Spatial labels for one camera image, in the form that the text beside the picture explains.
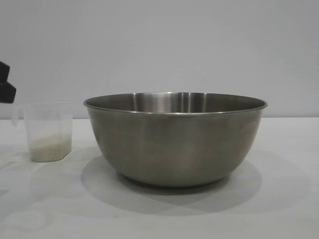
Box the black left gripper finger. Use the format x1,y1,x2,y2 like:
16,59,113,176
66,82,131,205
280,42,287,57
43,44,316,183
0,81,17,104
0,61,11,84

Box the clear plastic measuring cup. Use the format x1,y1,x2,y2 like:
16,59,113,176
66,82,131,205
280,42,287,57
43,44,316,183
11,102,74,162

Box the white rice grains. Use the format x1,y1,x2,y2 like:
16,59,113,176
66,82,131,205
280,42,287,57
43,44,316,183
28,132,73,162

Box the stainless steel mixing bowl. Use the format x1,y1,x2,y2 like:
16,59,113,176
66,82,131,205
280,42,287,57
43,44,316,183
83,92,268,188

